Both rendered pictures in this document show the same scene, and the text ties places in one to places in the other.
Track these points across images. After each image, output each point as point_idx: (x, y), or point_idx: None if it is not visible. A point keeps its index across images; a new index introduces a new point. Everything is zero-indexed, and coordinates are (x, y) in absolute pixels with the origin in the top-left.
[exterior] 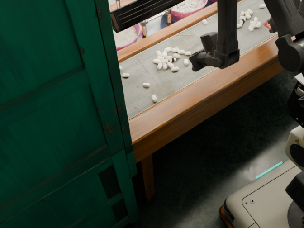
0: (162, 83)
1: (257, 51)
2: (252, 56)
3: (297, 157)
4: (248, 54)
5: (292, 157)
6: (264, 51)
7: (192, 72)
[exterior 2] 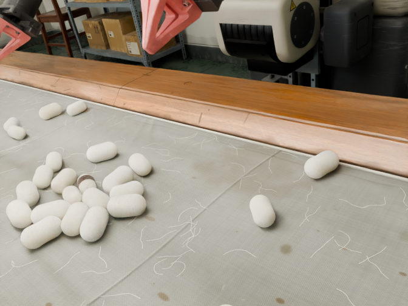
0: (218, 180)
1: (70, 72)
2: (88, 72)
3: (303, 32)
4: (78, 77)
5: (298, 48)
6: (71, 68)
7: (143, 138)
